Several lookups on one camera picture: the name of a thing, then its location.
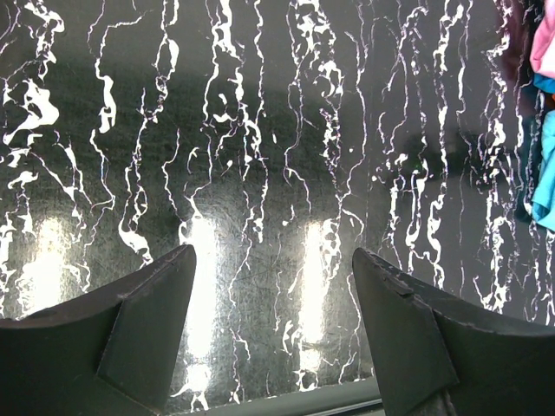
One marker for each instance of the black marbled table mat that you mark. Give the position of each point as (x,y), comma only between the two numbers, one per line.
(276,137)

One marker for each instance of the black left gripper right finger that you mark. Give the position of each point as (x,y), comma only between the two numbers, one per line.
(435,354)

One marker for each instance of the pink folded t shirt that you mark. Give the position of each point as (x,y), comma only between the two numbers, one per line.
(542,52)

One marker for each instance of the cyan t shirt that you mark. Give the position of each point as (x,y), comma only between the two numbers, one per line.
(535,200)

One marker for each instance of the blue folded t shirt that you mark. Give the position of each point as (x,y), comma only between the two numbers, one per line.
(544,83)

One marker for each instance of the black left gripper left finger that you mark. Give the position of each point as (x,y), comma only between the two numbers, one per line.
(111,351)

